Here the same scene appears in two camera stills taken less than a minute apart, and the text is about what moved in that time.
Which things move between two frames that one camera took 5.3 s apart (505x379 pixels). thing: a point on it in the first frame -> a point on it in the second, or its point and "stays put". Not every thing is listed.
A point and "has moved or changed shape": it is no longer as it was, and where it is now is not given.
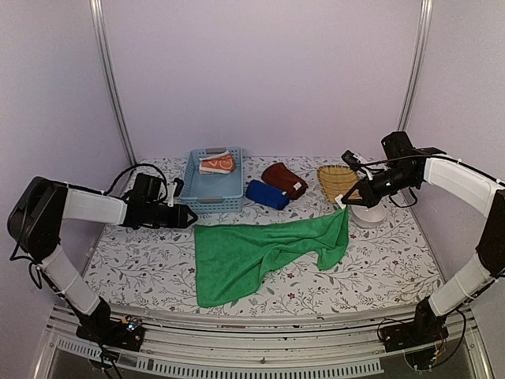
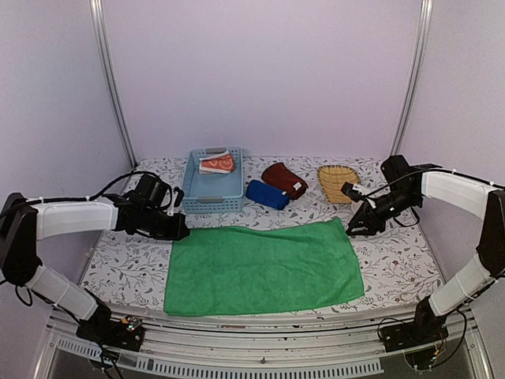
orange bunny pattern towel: [222, 163] stays put
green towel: [227, 257] has moved or changed shape
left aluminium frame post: [110, 80] stays put
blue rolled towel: [267, 195] stays put
